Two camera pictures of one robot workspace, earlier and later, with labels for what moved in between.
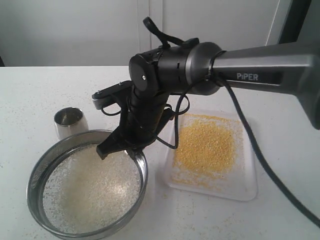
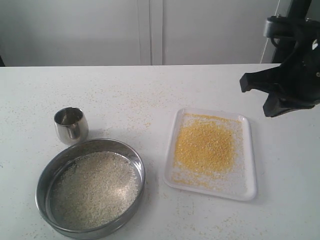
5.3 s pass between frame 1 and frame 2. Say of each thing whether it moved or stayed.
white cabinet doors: stayed
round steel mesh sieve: moved
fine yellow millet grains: stayed
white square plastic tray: stayed
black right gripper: moved
